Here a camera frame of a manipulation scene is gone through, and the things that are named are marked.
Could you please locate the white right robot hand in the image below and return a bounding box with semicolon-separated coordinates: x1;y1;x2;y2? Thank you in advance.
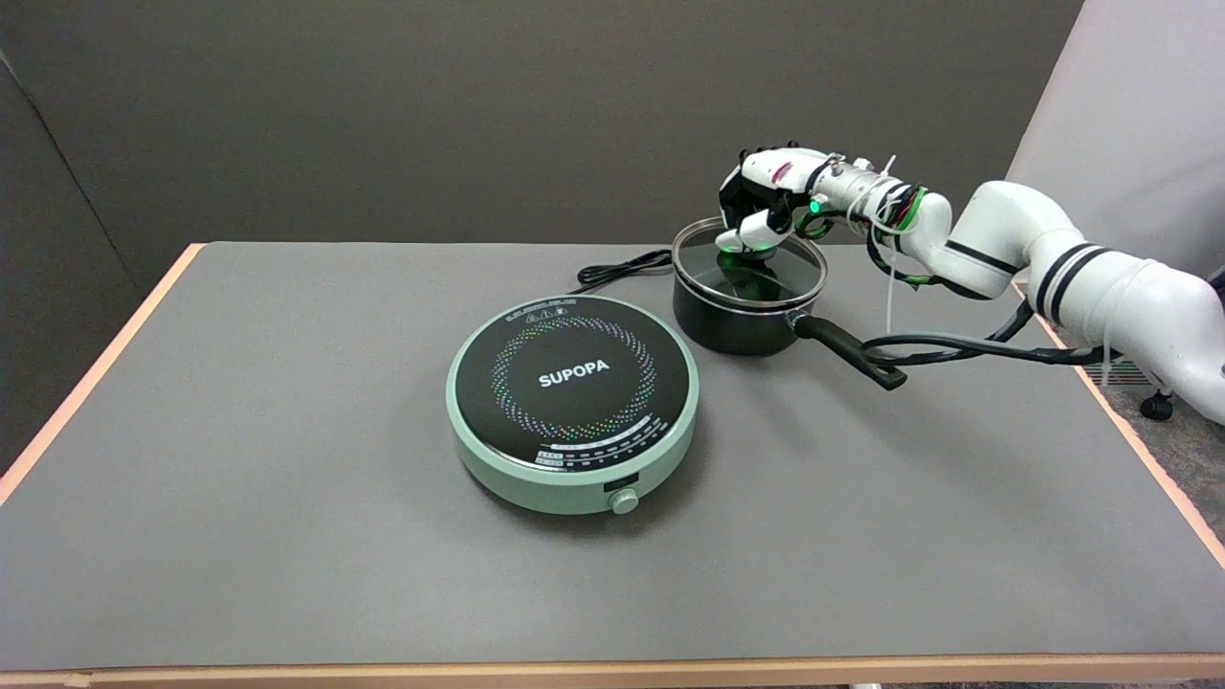
718;144;834;257

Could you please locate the glass pot lid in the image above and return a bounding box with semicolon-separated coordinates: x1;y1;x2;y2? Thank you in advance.
671;217;829;310

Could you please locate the green round induction cooker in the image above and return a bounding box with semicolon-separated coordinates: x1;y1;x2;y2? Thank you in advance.
445;294;701;517

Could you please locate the black saucepan with handle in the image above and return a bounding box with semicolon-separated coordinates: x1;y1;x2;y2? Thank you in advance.
671;218;908;391

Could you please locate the black power cord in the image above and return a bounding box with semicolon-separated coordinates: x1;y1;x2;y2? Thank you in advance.
572;249;676;296

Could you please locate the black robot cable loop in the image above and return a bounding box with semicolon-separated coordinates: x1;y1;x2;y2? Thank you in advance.
857;297;1123;370

